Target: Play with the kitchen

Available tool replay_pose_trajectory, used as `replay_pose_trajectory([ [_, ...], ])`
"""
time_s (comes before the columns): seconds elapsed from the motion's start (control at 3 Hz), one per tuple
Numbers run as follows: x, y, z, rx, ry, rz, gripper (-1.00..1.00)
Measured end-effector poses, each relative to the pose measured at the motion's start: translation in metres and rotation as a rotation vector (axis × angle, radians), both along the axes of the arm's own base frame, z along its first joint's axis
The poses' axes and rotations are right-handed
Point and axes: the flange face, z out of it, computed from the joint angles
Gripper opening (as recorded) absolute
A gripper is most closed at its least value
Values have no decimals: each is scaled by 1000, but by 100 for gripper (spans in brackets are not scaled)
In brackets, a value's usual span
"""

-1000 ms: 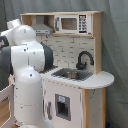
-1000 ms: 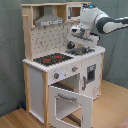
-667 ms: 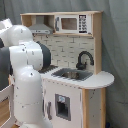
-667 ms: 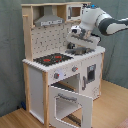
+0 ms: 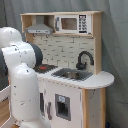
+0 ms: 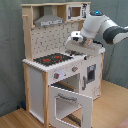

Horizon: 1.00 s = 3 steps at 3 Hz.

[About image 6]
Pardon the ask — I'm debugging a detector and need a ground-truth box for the red right stove knob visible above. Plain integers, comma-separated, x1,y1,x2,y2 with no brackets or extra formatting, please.
71,66,79,73

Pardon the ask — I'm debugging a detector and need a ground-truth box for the black toy stovetop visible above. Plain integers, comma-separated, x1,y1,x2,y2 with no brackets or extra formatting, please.
34,53,72,66

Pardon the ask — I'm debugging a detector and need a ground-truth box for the white oven door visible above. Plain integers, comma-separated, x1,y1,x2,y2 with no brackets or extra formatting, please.
49,86,93,128

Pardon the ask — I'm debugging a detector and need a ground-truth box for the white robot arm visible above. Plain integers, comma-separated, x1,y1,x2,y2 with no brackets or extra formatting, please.
65,11,128,56

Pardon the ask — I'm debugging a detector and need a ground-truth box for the wooden toy kitchen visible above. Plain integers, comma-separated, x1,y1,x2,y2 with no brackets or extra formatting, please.
22,2,105,128

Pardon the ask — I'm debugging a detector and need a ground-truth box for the grey cabinet door dispenser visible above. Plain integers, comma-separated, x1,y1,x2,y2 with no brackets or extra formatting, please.
87,65,96,82

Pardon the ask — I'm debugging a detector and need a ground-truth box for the toy microwave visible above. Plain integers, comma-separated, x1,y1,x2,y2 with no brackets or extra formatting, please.
66,3,90,21

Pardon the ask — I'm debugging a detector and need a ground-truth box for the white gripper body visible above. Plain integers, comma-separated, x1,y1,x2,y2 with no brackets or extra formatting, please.
65,31,101,56

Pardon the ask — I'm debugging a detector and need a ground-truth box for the grey range hood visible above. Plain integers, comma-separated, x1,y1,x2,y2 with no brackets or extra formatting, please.
34,5,64,27

